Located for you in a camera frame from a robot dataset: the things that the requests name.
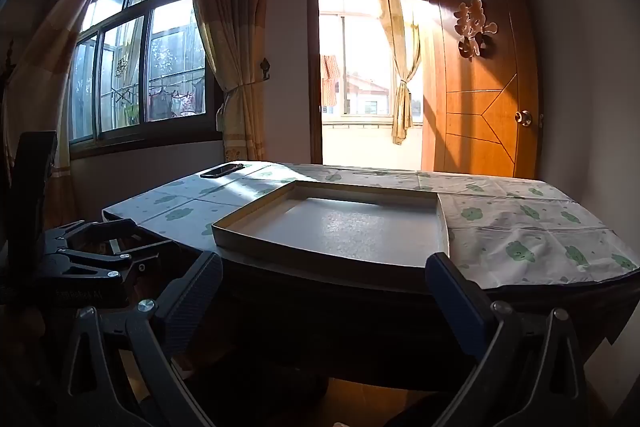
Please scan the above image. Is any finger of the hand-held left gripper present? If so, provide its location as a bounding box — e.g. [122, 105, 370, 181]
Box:
[43, 219, 151, 254]
[44, 240, 183, 294]

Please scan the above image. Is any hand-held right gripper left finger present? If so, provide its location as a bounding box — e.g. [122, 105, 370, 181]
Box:
[47, 252, 223, 427]

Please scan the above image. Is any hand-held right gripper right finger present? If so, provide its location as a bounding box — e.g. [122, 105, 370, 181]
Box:
[425, 252, 593, 427]

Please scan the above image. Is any shallow cardboard tray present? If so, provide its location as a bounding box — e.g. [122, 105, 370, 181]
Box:
[211, 179, 451, 276]

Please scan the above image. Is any white tablecloth with green print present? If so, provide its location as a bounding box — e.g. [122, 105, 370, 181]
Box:
[102, 161, 640, 290]

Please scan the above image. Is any black smartphone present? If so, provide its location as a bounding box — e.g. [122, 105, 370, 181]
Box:
[200, 163, 245, 179]

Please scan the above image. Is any hanging laundry outside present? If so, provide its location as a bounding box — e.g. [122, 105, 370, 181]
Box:
[149, 79, 206, 118]

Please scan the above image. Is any dark framed window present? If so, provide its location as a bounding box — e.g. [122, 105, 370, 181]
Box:
[67, 0, 223, 158]

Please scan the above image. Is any orange wooden door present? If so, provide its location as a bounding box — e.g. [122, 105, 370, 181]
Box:
[422, 0, 544, 180]

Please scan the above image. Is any yellow balcony curtain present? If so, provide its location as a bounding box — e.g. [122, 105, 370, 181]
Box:
[377, 0, 424, 146]

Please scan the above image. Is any yellow tied window curtain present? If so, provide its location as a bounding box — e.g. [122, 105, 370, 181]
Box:
[187, 0, 281, 162]

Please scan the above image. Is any cut-out door decoration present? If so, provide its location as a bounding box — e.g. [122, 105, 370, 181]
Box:
[452, 0, 500, 62]

